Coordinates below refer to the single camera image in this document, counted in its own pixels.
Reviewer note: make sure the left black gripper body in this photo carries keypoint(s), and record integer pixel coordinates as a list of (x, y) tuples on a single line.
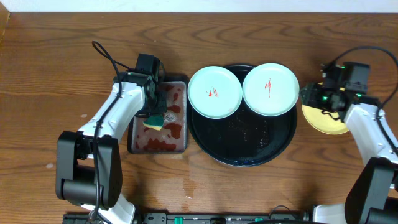
[(157, 104)]

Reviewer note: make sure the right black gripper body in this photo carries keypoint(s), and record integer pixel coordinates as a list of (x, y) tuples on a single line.
[(320, 96)]

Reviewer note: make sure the green yellow sponge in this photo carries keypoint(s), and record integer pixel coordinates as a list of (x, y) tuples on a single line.
[(156, 122)]

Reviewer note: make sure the yellow plate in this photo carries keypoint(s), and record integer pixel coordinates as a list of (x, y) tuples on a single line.
[(324, 121)]

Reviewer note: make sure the light blue plate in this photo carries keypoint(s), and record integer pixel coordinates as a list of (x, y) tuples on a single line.
[(270, 89), (215, 92)]

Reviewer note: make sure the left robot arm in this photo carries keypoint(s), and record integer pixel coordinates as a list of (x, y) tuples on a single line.
[(89, 172)]

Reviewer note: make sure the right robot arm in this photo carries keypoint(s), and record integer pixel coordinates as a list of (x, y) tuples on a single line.
[(343, 91)]

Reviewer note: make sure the black rectangular soapy tray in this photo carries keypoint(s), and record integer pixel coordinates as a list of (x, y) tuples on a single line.
[(172, 137)]

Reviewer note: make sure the black round tray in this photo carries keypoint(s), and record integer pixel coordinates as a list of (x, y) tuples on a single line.
[(244, 138)]

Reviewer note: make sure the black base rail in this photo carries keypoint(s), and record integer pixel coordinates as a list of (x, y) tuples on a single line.
[(163, 218)]

